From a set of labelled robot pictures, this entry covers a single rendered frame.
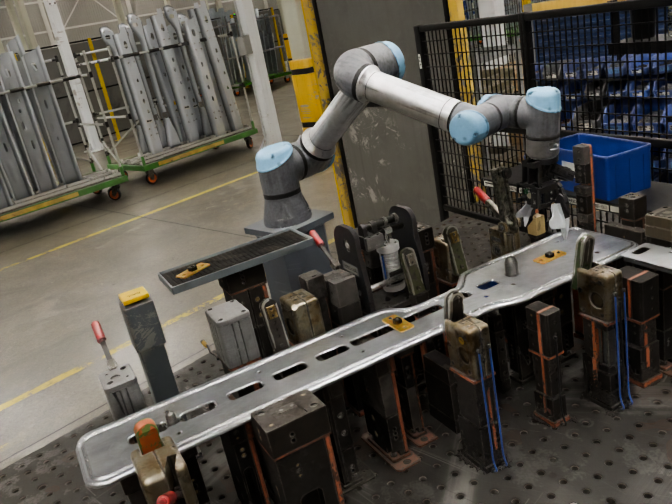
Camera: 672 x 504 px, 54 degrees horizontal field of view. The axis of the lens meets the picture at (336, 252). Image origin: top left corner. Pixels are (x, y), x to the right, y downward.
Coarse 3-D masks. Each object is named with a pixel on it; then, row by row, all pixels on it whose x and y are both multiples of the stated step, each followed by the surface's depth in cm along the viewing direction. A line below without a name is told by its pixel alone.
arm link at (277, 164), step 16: (288, 144) 199; (256, 160) 198; (272, 160) 195; (288, 160) 196; (304, 160) 201; (272, 176) 196; (288, 176) 197; (304, 176) 204; (272, 192) 198; (288, 192) 198
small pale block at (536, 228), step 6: (534, 216) 179; (540, 216) 178; (534, 222) 178; (540, 222) 179; (528, 228) 181; (534, 228) 179; (540, 228) 179; (528, 234) 182; (534, 234) 180; (540, 234) 180; (534, 240) 181
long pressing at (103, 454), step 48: (576, 240) 175; (624, 240) 169; (528, 288) 154; (336, 336) 149; (384, 336) 145; (432, 336) 143; (240, 384) 138; (288, 384) 134; (96, 432) 130; (192, 432) 124; (96, 480) 116
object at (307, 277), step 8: (312, 272) 162; (304, 280) 159; (312, 280) 159; (320, 280) 160; (304, 288) 161; (312, 288) 159; (320, 288) 160; (320, 296) 161; (320, 304) 162; (328, 312) 163; (328, 320) 164; (328, 328) 164; (328, 352) 166; (336, 352) 167; (344, 384) 171; (344, 400) 172
